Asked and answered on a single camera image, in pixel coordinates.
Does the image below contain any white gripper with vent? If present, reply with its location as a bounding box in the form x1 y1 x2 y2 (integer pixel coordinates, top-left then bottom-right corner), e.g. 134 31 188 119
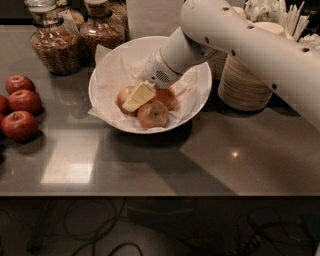
122 48 183 112

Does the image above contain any yellow-red apple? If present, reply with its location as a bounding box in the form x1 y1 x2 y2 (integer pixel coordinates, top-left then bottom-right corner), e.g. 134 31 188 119
116 86 137 116
137 101 168 129
154 88 177 111

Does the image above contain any white bowl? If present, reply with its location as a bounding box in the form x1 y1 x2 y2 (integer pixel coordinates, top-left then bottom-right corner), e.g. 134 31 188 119
88 35 213 135

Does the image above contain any white paper liner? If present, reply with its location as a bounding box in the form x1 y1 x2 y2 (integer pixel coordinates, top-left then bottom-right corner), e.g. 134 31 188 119
87 44 201 132

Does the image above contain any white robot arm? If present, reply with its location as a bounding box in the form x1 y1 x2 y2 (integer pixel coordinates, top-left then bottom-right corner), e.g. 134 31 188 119
142 0 320 129

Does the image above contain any red apple middle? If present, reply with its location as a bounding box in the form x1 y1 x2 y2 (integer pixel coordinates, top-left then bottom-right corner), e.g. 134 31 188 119
8 89 42 115

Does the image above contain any red apple front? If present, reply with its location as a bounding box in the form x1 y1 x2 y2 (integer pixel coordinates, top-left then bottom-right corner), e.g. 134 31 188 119
1 111 38 142

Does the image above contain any red apple top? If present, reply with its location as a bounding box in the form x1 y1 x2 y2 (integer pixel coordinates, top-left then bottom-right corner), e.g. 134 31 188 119
5 75 36 95

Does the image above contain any red apple at left edge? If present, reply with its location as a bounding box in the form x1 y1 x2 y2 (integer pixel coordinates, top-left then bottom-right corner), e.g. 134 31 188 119
0 94 10 115

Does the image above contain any back right granola jar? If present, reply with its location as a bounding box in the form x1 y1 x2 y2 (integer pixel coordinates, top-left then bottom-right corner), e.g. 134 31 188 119
110 0 130 41

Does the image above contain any white napkin dispenser box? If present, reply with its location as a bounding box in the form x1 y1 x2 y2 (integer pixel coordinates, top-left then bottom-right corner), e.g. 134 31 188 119
126 0 184 39

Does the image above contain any middle granola glass jar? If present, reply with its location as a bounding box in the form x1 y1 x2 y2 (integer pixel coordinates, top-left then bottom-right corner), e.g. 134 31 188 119
80 0 125 65

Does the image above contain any granola glass jar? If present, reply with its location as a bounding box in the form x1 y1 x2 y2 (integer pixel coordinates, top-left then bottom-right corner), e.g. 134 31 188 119
24 0 81 75
80 0 125 65

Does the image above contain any rear stack of paper bowls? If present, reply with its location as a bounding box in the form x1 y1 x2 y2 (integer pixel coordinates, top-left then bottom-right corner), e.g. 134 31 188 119
208 52 227 80

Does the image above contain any stack of paper bowls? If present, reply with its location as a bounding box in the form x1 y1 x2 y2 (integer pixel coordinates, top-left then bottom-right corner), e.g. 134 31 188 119
208 52 227 80
218 55 273 112

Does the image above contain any front stack of paper bowls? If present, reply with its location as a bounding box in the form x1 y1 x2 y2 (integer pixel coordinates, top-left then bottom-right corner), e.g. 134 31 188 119
218 55 273 112

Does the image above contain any back left granola jar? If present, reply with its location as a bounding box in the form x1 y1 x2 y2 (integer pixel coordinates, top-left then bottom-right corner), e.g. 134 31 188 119
56 0 84 30

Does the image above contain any front left granola glass jar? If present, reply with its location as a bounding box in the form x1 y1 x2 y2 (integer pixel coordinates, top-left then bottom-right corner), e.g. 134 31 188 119
24 0 81 75

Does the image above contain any white plastic cutlery bunch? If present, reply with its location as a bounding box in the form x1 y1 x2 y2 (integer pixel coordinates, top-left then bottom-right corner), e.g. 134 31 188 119
244 0 309 41

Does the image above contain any black cable under table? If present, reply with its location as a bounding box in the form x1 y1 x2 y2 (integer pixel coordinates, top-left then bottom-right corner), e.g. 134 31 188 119
63 197 144 256

